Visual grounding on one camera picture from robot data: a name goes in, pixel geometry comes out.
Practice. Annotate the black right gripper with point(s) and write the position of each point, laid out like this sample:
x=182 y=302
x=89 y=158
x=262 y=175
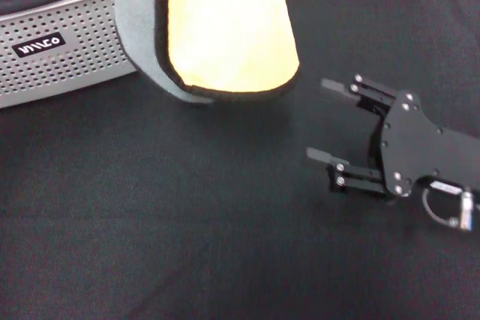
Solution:
x=412 y=140

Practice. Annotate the black tablecloth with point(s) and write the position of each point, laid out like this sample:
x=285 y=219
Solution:
x=187 y=222

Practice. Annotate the grey perforated storage box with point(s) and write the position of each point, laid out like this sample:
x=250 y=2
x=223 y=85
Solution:
x=56 y=61

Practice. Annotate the yellow towel with dark trim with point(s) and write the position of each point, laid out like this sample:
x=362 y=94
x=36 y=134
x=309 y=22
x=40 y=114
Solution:
x=225 y=35

